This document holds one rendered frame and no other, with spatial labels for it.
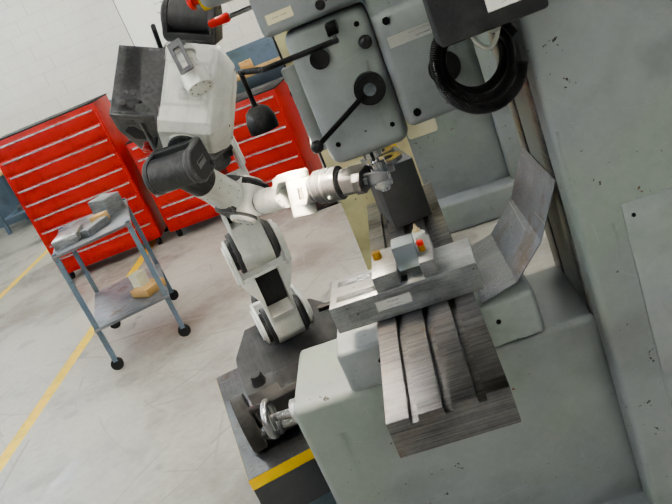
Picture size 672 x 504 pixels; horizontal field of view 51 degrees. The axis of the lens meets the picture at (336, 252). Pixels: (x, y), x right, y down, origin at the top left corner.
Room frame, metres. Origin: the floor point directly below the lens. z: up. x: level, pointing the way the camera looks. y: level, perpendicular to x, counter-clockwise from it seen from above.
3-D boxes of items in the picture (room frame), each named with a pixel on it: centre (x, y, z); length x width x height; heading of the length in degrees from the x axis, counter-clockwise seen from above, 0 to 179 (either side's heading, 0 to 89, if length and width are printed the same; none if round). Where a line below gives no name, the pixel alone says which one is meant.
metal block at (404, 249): (1.51, -0.15, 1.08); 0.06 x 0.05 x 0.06; 169
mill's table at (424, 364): (1.67, -0.17, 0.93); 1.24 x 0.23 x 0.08; 171
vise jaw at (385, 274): (1.52, -0.09, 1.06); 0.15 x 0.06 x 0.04; 169
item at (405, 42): (1.64, -0.37, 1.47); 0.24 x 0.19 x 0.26; 171
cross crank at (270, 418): (1.75, 0.32, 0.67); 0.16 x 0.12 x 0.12; 81
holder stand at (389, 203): (2.09, -0.25, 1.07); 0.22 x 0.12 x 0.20; 2
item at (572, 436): (1.67, -0.15, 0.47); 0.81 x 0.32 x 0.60; 81
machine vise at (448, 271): (1.52, -0.12, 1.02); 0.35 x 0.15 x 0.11; 79
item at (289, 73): (1.69, -0.07, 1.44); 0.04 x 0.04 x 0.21; 81
